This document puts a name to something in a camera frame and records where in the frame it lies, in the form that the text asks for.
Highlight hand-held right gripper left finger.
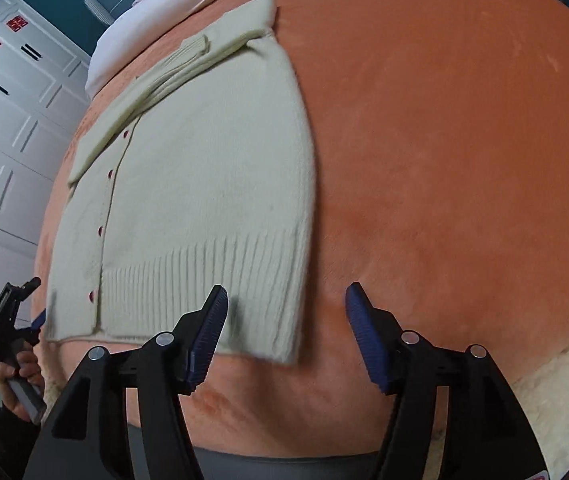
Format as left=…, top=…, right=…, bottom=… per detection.
left=24, top=285, right=228, bottom=480

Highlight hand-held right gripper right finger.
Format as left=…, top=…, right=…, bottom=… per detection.
left=345, top=283, right=556, bottom=480

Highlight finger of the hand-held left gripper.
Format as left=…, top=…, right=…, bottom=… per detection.
left=12, top=277, right=42, bottom=298
left=20, top=308, right=48, bottom=347

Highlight cream knitted cardigan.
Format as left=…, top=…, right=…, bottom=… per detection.
left=44, top=0, right=323, bottom=367

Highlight person's left forearm dark sleeve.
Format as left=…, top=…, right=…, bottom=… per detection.
left=0, top=402, right=41, bottom=467

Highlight person's left hand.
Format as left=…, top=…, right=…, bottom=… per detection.
left=0, top=349, right=46, bottom=418

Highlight person's grey trousers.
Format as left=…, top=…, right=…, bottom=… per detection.
left=129, top=427, right=401, bottom=480

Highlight white panelled wardrobe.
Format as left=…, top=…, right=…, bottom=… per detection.
left=0, top=0, right=93, bottom=322

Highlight orange plush blanket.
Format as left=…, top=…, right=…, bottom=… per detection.
left=34, top=0, right=569, bottom=453

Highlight cream fluffy rug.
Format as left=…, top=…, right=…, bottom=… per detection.
left=507, top=339, right=569, bottom=480

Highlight white bedding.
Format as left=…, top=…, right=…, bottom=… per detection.
left=86, top=0, right=265, bottom=95

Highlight grey ribbed cushion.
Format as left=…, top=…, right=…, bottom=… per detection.
left=83, top=0, right=116, bottom=25

